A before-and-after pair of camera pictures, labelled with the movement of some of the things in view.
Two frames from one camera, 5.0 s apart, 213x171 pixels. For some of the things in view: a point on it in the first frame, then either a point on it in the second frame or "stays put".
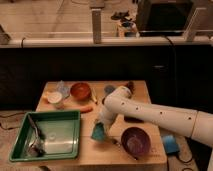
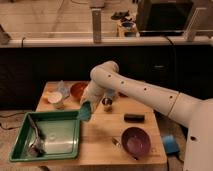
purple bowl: x=136 y=141 stays put
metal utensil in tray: x=37 y=145 stays put
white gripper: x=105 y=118 → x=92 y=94
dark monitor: x=163 y=17 stays put
